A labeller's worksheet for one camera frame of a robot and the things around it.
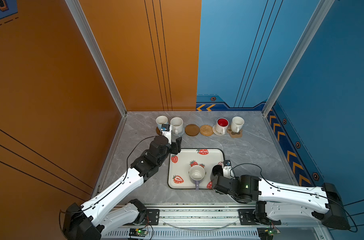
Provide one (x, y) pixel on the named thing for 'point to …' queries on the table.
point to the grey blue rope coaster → (178, 130)
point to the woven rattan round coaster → (206, 130)
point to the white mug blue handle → (161, 120)
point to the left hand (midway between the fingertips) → (176, 136)
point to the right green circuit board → (266, 233)
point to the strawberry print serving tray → (179, 164)
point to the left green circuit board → (138, 232)
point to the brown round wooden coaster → (191, 130)
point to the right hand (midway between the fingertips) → (219, 185)
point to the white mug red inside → (222, 125)
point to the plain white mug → (237, 123)
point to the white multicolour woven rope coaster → (215, 132)
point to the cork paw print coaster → (235, 134)
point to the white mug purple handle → (197, 172)
